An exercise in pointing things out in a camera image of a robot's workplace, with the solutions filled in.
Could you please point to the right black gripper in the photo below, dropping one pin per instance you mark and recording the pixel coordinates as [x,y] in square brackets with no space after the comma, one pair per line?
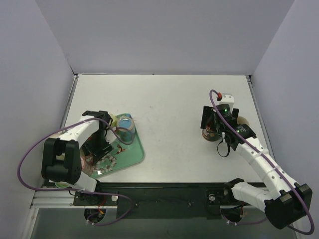
[206,117]

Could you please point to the pale green mug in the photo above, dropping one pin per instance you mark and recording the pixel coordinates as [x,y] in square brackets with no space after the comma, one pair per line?
[115,120]

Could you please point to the blue floral mug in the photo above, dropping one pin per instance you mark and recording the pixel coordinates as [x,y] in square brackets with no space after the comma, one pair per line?
[126,128]

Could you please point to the yellow mug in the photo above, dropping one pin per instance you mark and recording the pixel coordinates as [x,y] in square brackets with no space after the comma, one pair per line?
[61,185]

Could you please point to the black gold-rimmed mug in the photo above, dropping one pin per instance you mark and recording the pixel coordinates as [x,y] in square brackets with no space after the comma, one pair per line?
[210,135]

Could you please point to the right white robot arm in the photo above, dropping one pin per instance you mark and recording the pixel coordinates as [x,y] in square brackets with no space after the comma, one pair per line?
[285,200]

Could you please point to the green floral tray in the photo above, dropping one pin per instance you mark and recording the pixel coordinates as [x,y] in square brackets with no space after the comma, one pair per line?
[121,157]

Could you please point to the beige bird mug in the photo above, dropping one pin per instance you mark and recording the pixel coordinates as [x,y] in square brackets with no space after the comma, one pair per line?
[242,120]

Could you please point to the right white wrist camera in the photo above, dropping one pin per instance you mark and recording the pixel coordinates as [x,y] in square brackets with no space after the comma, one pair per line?
[225,98]

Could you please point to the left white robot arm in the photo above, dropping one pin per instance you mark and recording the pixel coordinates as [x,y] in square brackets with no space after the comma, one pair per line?
[61,156]

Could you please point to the pink mug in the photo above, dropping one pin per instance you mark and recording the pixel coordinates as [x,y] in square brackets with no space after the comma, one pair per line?
[87,164]

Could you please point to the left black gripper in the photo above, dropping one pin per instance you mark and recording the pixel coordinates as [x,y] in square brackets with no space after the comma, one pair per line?
[98,148]

